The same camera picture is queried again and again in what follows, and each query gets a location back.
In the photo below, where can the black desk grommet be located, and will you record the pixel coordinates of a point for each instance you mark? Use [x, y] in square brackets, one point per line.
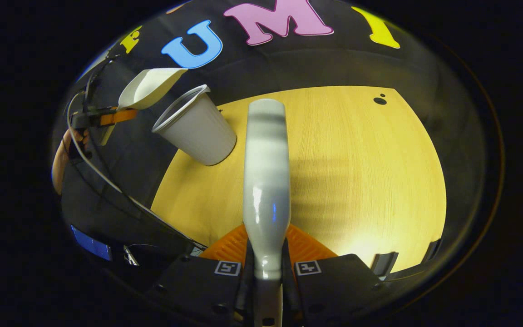
[380, 100]

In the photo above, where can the grey dustpan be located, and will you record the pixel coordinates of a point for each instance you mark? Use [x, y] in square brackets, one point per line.
[145, 88]

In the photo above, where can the small grey broom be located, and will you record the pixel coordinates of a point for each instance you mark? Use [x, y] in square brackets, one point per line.
[266, 181]

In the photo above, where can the blue rectangular panel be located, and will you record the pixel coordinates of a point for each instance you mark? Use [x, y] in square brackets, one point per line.
[91, 244]

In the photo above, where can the black desk edge bracket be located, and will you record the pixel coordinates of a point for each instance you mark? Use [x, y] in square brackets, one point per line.
[384, 263]
[432, 250]

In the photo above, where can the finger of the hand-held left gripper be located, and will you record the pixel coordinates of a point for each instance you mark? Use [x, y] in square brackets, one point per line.
[116, 117]

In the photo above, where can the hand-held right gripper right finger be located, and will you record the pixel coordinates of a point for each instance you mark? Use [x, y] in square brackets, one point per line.
[334, 286]

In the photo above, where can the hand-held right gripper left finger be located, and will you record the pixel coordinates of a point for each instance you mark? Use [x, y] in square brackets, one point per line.
[189, 281]

